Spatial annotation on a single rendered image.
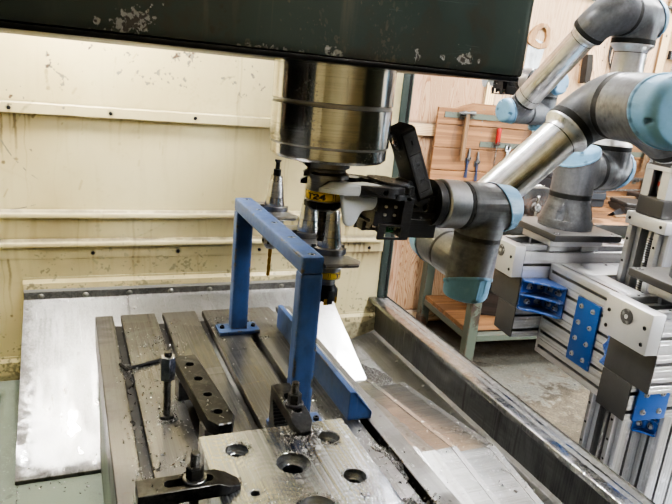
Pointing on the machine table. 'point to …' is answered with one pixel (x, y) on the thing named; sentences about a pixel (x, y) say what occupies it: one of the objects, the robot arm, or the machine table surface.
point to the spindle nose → (331, 112)
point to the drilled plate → (281, 472)
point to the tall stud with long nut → (167, 383)
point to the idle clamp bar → (191, 384)
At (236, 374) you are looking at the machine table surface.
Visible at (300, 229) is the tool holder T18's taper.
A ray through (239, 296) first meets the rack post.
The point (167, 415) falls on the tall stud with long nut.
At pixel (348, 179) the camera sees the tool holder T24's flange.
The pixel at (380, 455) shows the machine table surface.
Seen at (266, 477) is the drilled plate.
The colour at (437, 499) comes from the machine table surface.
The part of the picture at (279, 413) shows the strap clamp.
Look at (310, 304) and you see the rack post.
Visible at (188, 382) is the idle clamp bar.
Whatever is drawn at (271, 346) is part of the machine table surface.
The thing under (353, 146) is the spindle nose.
